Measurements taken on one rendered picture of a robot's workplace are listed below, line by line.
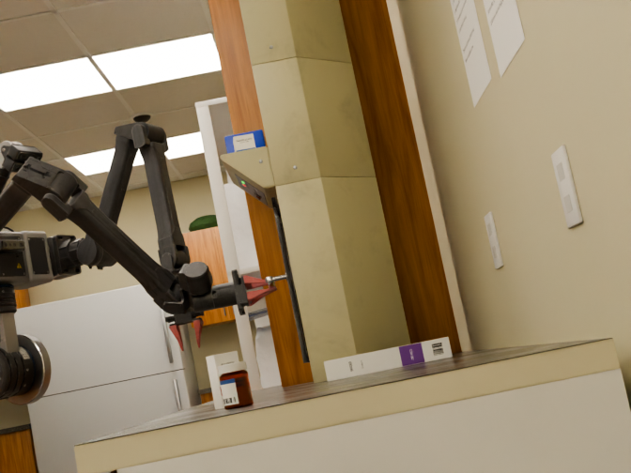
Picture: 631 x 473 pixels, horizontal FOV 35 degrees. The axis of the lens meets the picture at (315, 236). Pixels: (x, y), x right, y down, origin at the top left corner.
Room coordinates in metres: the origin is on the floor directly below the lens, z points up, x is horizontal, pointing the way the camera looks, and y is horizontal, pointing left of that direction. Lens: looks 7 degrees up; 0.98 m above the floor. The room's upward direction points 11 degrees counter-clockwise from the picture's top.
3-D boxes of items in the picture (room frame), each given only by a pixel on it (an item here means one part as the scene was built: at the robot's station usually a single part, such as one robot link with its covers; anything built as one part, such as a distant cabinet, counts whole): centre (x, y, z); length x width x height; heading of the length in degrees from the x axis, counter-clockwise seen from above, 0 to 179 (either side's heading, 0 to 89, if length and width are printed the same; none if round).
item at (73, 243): (2.96, 0.72, 1.45); 0.09 x 0.08 x 0.12; 152
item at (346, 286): (2.49, -0.05, 1.33); 0.32 x 0.25 x 0.77; 1
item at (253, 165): (2.48, 0.13, 1.46); 0.32 x 0.11 x 0.10; 1
